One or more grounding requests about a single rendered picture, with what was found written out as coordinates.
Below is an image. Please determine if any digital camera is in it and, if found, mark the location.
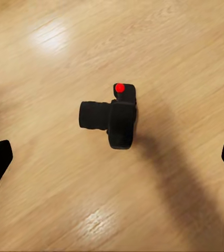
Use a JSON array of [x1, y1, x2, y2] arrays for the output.
[[79, 83, 137, 150]]

